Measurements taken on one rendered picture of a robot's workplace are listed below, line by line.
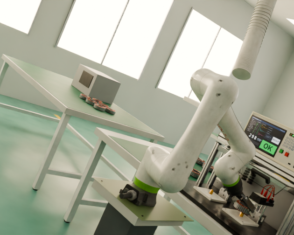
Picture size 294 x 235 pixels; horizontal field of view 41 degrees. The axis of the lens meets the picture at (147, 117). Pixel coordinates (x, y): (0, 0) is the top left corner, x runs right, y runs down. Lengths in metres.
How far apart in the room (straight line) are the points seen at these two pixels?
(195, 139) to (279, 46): 8.35
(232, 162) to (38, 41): 4.83
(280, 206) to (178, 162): 0.98
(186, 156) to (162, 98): 6.23
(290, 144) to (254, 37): 1.52
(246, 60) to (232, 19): 5.05
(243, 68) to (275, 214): 1.42
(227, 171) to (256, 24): 2.00
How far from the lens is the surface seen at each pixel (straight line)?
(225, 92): 1.56
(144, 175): 1.74
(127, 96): 7.30
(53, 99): 3.38
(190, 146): 1.57
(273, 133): 2.36
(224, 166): 1.89
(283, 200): 2.40
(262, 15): 3.70
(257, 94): 9.73
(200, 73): 1.71
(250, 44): 3.57
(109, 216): 1.83
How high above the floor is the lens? 1.31
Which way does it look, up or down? 7 degrees down
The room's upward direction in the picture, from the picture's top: 24 degrees clockwise
